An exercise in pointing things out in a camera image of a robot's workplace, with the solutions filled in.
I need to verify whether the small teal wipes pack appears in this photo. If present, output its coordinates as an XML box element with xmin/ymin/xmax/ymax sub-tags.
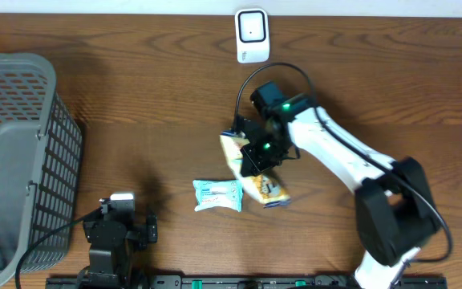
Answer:
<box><xmin>192</xmin><ymin>180</ymin><xmax>243</xmax><ymax>212</ymax></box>

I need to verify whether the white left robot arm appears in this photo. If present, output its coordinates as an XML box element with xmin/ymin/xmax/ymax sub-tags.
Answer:
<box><xmin>75</xmin><ymin>203</ymin><xmax>158</xmax><ymax>289</ymax></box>

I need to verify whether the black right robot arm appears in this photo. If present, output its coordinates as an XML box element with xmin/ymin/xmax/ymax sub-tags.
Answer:
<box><xmin>240</xmin><ymin>82</ymin><xmax>443</xmax><ymax>288</ymax></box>

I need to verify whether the white barcode scanner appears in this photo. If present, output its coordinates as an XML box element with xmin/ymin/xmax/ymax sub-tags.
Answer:
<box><xmin>234</xmin><ymin>8</ymin><xmax>270</xmax><ymax>63</ymax></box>

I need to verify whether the grey plastic mesh basket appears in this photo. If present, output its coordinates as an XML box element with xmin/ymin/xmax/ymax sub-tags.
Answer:
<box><xmin>0</xmin><ymin>53</ymin><xmax>83</xmax><ymax>286</ymax></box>

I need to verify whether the black mounting rail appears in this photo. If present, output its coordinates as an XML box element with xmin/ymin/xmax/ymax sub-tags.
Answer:
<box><xmin>45</xmin><ymin>275</ymin><xmax>448</xmax><ymax>289</ymax></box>

